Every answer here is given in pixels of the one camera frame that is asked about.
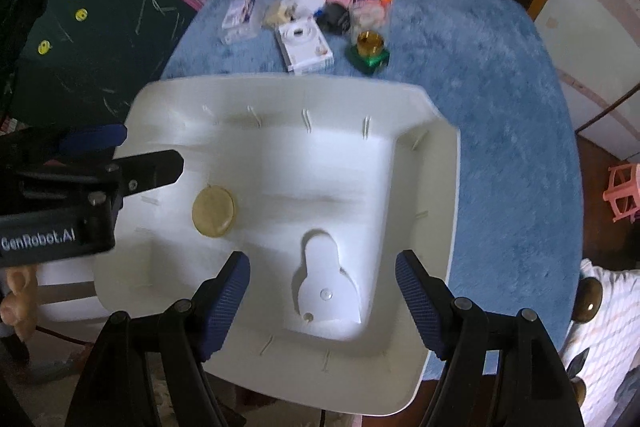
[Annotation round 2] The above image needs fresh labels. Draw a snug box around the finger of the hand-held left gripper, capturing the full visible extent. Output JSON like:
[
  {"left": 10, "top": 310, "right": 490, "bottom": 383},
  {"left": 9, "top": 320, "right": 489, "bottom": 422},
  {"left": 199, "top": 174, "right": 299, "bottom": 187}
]
[
  {"left": 17, "top": 150, "right": 184, "bottom": 204},
  {"left": 0, "top": 123, "right": 127, "bottom": 170}
]

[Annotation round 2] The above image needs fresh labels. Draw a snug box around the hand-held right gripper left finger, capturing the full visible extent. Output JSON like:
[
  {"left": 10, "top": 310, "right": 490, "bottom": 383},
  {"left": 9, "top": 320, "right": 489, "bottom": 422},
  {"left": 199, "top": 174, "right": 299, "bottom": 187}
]
[{"left": 65, "top": 251, "right": 251, "bottom": 427}]

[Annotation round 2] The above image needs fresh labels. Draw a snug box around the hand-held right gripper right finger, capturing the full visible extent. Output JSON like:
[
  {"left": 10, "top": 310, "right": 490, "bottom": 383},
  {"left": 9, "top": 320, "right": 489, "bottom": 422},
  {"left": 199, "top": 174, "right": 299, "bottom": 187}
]
[{"left": 395, "top": 250, "right": 586, "bottom": 427}]

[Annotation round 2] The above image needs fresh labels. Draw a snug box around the tan round disc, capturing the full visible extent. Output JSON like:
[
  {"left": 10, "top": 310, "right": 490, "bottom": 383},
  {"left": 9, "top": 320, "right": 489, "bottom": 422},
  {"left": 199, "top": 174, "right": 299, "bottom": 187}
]
[{"left": 192, "top": 184, "right": 236, "bottom": 239}]

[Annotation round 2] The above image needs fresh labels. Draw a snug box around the white plastic container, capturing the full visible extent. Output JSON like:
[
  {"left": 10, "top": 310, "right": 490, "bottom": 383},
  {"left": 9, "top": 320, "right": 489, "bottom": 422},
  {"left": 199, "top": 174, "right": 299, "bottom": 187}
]
[{"left": 92, "top": 73, "right": 462, "bottom": 418}]

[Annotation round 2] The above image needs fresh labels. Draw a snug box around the clear plastic case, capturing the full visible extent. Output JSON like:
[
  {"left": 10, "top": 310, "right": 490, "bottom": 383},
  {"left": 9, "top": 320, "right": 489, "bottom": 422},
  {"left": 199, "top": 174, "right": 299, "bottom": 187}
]
[{"left": 221, "top": 0, "right": 262, "bottom": 46}]

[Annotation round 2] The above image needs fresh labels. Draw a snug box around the white box with circle print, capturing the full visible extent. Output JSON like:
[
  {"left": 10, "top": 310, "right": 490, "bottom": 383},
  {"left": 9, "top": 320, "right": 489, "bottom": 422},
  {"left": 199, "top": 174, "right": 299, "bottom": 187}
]
[{"left": 274, "top": 21, "right": 335, "bottom": 75}]

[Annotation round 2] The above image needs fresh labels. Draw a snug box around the beige small figurine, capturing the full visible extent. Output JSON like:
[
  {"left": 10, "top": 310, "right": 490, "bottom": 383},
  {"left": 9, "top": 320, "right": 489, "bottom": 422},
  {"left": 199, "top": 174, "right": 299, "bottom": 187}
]
[{"left": 263, "top": 2, "right": 293, "bottom": 29}]

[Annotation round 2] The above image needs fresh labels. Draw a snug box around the black small pouch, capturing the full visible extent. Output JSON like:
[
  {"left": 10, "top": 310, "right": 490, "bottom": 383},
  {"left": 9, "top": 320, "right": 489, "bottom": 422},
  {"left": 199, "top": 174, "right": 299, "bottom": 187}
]
[{"left": 317, "top": 3, "right": 351, "bottom": 34}]

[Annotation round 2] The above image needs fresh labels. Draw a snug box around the gold cylinder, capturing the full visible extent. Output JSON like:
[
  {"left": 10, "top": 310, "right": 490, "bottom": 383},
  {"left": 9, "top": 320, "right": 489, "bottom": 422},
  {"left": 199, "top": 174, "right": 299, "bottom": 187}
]
[{"left": 346, "top": 31, "right": 391, "bottom": 78}]

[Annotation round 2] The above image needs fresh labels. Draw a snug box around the clear plastic jar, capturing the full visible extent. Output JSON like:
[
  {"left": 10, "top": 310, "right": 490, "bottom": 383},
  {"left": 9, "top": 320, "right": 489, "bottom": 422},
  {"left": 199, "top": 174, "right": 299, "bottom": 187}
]
[{"left": 349, "top": 2, "right": 391, "bottom": 38}]

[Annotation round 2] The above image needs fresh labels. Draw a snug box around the person's left hand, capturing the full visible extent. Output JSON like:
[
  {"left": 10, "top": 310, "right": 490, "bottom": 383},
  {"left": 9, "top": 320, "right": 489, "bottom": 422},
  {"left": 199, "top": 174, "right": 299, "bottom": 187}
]
[{"left": 0, "top": 266, "right": 40, "bottom": 344}]

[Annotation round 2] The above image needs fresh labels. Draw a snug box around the white keyhole-shaped plastic piece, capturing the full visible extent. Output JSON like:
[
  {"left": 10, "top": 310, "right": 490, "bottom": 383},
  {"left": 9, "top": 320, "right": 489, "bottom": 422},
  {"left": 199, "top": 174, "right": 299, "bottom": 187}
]
[{"left": 292, "top": 229, "right": 363, "bottom": 325}]

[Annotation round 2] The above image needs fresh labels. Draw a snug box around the brown round knob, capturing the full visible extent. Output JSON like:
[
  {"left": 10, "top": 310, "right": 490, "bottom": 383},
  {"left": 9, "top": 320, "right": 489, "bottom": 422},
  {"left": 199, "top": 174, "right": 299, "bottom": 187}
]
[{"left": 572, "top": 279, "right": 603, "bottom": 324}]

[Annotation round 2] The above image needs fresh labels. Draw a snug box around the white knitted cloth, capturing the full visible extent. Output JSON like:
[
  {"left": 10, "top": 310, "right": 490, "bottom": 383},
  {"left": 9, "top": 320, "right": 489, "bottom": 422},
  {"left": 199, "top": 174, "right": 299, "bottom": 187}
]
[{"left": 560, "top": 259, "right": 640, "bottom": 427}]

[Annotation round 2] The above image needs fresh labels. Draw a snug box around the blue plush blanket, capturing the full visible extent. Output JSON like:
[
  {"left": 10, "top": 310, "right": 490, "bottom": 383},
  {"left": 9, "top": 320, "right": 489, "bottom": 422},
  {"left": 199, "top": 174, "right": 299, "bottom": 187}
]
[{"left": 160, "top": 0, "right": 583, "bottom": 378}]

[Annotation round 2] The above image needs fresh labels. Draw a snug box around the pink plastic stool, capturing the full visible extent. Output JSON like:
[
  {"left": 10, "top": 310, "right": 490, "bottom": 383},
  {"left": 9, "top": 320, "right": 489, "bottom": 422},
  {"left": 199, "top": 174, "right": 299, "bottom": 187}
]
[{"left": 603, "top": 162, "right": 640, "bottom": 224}]

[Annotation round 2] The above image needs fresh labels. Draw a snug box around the dark chalkboard with pink frame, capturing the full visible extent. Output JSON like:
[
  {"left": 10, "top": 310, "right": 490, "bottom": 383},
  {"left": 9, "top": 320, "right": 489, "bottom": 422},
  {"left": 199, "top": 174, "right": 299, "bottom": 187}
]
[{"left": 0, "top": 0, "right": 208, "bottom": 128}]

